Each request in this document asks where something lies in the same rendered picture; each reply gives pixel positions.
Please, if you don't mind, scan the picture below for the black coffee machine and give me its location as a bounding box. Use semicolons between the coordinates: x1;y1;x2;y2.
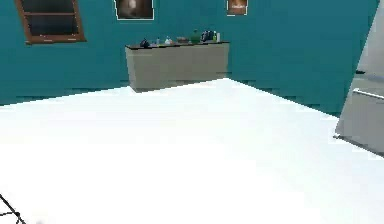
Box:
200;30;215;43

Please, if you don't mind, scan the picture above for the brown framed window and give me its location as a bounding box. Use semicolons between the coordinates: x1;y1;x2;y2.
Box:
14;0;88;45

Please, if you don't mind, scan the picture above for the green pot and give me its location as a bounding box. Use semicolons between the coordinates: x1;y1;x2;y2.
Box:
190;29;202;44

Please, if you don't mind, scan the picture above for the beige kitchen counter cabinet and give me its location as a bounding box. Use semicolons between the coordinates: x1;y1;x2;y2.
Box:
124;40;231;93

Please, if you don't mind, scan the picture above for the grey fridge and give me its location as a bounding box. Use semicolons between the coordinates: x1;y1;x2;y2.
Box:
333;0;384;158

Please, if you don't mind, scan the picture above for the small orange framed picture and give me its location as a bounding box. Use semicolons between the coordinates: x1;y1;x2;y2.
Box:
226;0;249;17

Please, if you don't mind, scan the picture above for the large dark framed picture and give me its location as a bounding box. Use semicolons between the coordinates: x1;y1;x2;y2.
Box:
114;0;155;21

